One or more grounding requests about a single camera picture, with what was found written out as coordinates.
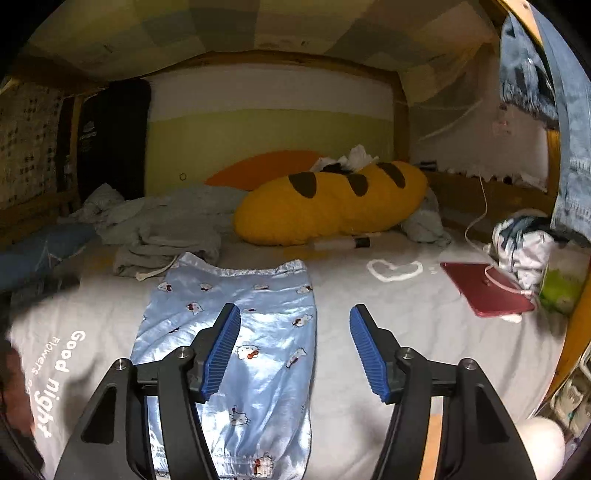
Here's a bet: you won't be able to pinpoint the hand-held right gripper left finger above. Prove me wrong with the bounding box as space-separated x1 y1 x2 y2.
54 302 242 480

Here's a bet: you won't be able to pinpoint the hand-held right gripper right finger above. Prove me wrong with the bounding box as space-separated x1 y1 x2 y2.
349 304 539 480

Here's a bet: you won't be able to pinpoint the light blue satin pants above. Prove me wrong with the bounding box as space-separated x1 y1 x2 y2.
130 251 317 477

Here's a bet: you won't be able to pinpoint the grey drawstring sweatpants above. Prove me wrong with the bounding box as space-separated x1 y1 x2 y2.
113 222 223 281

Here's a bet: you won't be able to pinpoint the white printed bed sheet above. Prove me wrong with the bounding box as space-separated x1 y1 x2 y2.
9 228 568 480

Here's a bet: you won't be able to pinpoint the clear bottle black cap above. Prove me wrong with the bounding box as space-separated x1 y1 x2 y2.
310 234 372 252

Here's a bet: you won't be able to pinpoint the red tablet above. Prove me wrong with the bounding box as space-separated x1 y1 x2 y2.
440 261 537 318

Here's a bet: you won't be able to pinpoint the yellow bread plush pillow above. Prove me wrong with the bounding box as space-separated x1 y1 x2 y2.
233 161 429 247

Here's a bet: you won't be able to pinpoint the orange pillow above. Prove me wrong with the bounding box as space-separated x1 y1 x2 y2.
204 150 326 191

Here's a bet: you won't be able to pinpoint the white and blue clothes pile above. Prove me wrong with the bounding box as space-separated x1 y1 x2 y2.
492 215 561 291

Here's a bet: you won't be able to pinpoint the white round object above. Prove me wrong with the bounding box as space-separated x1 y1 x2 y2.
515 415 566 480

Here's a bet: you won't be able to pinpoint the white crumpled clothes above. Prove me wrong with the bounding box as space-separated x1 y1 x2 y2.
309 144 380 175

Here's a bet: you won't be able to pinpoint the green tissue pack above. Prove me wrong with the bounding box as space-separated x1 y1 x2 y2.
538 244 589 315

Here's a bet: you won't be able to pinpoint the blue pillow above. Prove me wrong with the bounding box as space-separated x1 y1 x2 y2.
0 224 98 291

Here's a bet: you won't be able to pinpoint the black garment bag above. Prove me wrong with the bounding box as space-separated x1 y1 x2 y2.
76 79 152 201

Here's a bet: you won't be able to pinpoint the sheer net curtain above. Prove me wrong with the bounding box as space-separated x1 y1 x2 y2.
406 41 504 139

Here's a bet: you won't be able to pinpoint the checked patterned curtain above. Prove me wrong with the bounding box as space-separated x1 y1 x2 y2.
0 83 65 208

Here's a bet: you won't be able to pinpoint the light blue jeans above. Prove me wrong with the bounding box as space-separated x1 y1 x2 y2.
536 16 591 232

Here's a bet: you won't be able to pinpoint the distressed denim garment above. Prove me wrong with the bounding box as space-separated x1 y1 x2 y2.
499 16 560 121

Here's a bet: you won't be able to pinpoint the checked canopy cloth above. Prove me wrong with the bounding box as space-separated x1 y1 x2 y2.
28 0 509 93

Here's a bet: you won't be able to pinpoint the white charging cable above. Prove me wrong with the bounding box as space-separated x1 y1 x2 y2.
464 173 532 296

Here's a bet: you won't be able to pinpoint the wooden bed frame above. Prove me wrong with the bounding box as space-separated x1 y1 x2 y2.
0 0 591 416

